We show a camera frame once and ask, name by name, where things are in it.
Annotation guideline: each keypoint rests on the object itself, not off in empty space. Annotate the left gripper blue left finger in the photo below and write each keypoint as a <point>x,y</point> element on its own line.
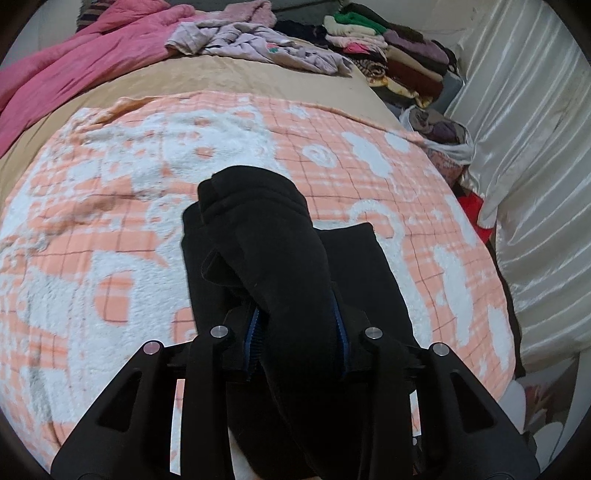
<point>250,334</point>

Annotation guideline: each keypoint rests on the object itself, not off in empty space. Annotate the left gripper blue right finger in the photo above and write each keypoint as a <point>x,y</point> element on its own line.
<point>343,336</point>

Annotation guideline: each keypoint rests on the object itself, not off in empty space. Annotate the black shirt with orange print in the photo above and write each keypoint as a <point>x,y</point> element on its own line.
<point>298,410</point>

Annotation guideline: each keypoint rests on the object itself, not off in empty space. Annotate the white bag of clothes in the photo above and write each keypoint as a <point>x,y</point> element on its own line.
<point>440,133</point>

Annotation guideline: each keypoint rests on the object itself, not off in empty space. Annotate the stack of folded clothes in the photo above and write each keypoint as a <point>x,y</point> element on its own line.
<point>403,66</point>

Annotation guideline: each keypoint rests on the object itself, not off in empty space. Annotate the peach white patterned blanket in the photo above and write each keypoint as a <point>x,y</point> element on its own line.
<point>91,263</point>

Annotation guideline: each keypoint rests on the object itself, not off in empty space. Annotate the red cloth item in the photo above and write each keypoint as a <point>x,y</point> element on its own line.
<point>472,205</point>

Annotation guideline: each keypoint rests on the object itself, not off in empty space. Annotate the white plastic chair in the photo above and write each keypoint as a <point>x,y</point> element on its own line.
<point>550,405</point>

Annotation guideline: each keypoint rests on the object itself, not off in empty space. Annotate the tan plush bedspread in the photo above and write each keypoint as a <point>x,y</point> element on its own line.
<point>189,74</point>

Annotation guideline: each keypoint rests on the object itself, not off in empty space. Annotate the lilac crumpled garment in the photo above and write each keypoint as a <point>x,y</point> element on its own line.
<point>245,31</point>

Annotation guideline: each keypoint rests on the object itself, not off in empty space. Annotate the white satin curtain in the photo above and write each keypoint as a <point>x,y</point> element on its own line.
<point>526,103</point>

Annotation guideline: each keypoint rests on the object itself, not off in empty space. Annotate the pink quilt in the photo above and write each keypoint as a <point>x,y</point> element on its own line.
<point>129,35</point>

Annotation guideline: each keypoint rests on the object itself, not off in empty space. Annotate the grey headboard cushion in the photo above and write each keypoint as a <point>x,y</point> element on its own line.
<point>306,11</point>

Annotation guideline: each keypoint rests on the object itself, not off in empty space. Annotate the striped dark garment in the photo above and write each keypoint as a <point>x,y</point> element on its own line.
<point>90,11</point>

